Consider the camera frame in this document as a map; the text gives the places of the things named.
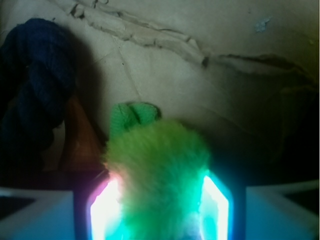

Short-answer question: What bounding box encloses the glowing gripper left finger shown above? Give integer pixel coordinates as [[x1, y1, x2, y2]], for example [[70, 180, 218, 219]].
[[0, 172, 111, 240]]

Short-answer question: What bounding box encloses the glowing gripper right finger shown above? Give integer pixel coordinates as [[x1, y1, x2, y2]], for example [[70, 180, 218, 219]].
[[199, 174, 320, 240]]

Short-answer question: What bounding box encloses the green plush animal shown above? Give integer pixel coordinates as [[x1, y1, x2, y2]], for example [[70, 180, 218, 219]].
[[105, 103, 211, 240]]

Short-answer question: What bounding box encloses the brown wooden stick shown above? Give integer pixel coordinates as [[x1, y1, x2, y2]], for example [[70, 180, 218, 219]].
[[58, 95, 105, 172]]

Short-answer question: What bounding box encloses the brown paper bag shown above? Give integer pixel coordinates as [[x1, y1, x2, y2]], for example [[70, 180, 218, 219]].
[[0, 0, 320, 184]]

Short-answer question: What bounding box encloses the dark blue rope ring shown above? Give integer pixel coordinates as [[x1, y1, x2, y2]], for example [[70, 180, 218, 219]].
[[0, 17, 77, 161]]

